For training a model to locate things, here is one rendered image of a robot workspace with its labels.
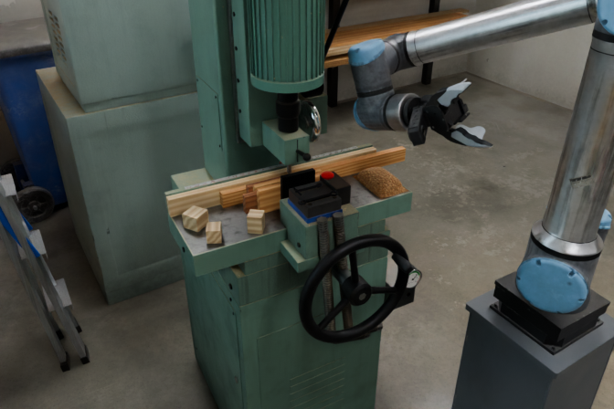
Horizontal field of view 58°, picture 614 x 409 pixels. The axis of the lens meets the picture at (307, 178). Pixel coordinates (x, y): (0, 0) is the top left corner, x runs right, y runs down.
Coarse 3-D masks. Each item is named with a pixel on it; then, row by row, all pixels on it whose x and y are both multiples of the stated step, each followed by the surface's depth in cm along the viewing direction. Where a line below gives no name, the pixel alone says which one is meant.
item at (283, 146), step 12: (276, 120) 145; (264, 132) 144; (276, 132) 138; (300, 132) 138; (264, 144) 146; (276, 144) 139; (288, 144) 135; (300, 144) 136; (276, 156) 141; (288, 156) 136; (300, 156) 138
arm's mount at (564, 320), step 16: (496, 288) 154; (512, 288) 150; (496, 304) 157; (512, 304) 150; (528, 304) 145; (592, 304) 147; (608, 304) 148; (512, 320) 152; (528, 320) 147; (544, 320) 142; (560, 320) 140; (576, 320) 141; (592, 320) 147; (528, 336) 148; (544, 336) 144; (560, 336) 140; (576, 336) 146
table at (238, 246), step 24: (360, 192) 146; (408, 192) 146; (168, 216) 137; (216, 216) 135; (240, 216) 135; (360, 216) 141; (384, 216) 145; (192, 240) 127; (240, 240) 127; (264, 240) 129; (288, 240) 132; (192, 264) 124; (216, 264) 126; (312, 264) 127
